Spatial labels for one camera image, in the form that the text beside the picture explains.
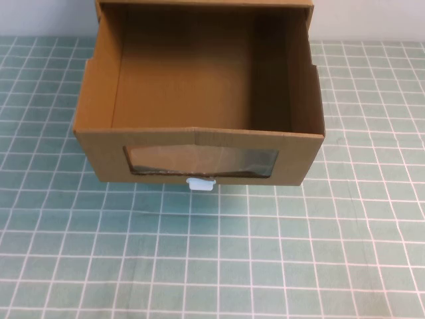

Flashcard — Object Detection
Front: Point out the white plastic drawer pull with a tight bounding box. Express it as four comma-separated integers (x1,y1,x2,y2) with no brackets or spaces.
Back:
185,177,217,191

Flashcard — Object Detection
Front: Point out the cardboard drawer with clear window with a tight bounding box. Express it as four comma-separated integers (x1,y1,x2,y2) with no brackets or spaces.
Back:
73,0,325,191

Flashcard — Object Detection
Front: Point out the cardboard shoe box outer shell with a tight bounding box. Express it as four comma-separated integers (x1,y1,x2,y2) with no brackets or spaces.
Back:
94,0,315,66

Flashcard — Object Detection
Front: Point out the green checked tablecloth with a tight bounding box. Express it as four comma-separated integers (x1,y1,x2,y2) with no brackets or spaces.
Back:
0,35,425,319

